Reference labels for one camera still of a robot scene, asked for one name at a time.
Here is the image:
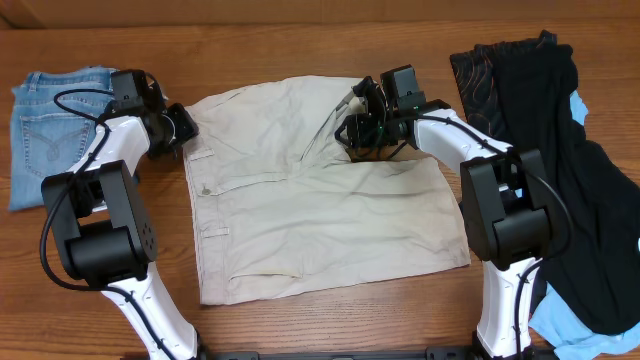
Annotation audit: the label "beige khaki shorts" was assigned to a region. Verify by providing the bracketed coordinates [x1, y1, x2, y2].
[183, 76, 470, 305]

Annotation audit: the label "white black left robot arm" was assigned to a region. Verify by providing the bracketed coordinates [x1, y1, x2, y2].
[39, 70, 208, 359]

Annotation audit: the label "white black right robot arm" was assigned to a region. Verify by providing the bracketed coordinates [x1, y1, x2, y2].
[334, 65, 573, 359]

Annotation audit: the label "folded blue denim jeans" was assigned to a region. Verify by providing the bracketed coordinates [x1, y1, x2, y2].
[9, 66, 115, 211]

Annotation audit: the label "black patterned garment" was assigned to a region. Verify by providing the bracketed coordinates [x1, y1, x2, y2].
[449, 30, 557, 143]

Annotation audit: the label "brown cardboard backdrop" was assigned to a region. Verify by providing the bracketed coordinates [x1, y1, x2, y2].
[1, 0, 639, 29]

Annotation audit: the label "black and blue garment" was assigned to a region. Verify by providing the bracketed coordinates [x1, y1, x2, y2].
[494, 44, 639, 335]

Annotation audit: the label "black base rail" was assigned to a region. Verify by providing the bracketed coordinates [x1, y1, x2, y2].
[208, 346, 483, 360]

